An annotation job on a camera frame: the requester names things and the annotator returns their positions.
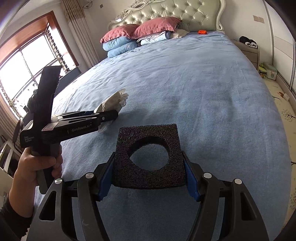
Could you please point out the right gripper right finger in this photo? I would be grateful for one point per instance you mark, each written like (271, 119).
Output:
(229, 200)

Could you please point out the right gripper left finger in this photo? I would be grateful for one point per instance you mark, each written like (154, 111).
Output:
(69, 210)

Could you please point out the black foam square with hole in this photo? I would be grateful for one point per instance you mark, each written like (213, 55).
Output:
(148, 157)

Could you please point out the black sleeved left forearm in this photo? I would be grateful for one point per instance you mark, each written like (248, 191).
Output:
(13, 226)

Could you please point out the person's left hand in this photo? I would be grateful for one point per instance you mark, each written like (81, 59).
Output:
(22, 192)

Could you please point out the patterned floor mat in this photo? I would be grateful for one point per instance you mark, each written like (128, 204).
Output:
(287, 115)

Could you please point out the beige curtain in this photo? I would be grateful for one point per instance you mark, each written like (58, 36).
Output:
(76, 20)

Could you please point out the pink pillow left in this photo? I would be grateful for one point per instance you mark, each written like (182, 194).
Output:
(121, 31)

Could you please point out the pink pillow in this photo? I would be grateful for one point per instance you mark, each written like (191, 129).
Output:
(156, 25)
(121, 31)

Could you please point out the blue bed blanket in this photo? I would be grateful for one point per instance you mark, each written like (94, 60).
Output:
(227, 119)

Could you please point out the green storage box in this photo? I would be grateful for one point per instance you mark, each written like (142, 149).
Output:
(267, 70)

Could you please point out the white blue folded quilt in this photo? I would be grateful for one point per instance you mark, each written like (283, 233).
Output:
(153, 38)

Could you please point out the pink pillow right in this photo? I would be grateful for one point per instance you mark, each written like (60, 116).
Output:
(156, 25)

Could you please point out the grey nightstand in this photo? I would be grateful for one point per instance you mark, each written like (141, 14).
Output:
(251, 53)

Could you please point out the black clothing on nightstand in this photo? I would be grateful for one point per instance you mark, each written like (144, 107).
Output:
(248, 42)

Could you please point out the white sliding wardrobe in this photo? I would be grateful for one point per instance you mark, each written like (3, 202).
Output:
(283, 47)

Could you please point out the small orange object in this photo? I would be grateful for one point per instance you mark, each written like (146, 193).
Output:
(202, 32)

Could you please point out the green tufted headboard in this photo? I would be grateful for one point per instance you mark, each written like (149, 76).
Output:
(194, 15)

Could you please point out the window with brown frame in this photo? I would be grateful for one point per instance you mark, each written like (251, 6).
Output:
(38, 44)

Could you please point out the wall light switch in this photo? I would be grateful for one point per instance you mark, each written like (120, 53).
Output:
(258, 19)

